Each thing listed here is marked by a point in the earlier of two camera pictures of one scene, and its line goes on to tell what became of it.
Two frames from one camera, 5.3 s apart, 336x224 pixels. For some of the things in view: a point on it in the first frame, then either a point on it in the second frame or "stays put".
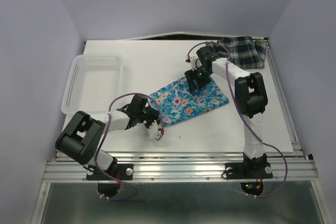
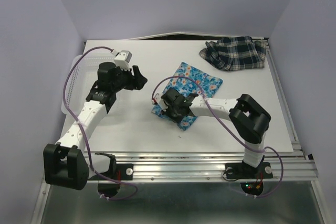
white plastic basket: (94, 81) stays put
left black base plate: (121, 171) stays put
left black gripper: (154, 115) -> (138, 81)
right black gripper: (190, 74) -> (177, 120)
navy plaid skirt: (243, 52) stays put
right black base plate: (248, 170) stays put
